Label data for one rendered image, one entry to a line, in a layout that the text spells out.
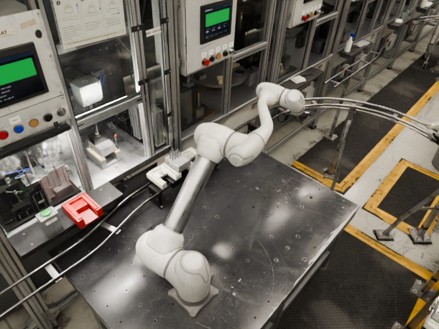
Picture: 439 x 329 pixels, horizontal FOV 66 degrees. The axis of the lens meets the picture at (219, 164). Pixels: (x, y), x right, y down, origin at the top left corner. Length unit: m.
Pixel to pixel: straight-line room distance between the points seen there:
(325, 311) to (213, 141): 1.51
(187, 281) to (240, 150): 0.61
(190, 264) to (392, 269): 1.85
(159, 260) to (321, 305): 1.36
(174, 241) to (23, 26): 1.03
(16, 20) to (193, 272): 1.15
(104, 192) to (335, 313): 1.70
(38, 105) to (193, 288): 0.99
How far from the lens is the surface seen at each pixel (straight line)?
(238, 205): 2.11
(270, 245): 1.95
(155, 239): 1.62
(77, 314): 2.59
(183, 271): 1.51
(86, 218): 1.80
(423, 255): 3.22
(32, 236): 1.82
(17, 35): 1.46
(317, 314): 2.57
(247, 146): 1.53
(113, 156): 2.10
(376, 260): 2.98
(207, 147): 1.58
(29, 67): 1.48
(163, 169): 2.05
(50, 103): 1.58
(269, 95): 1.97
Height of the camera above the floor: 2.22
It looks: 41 degrees down
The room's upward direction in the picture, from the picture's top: 3 degrees clockwise
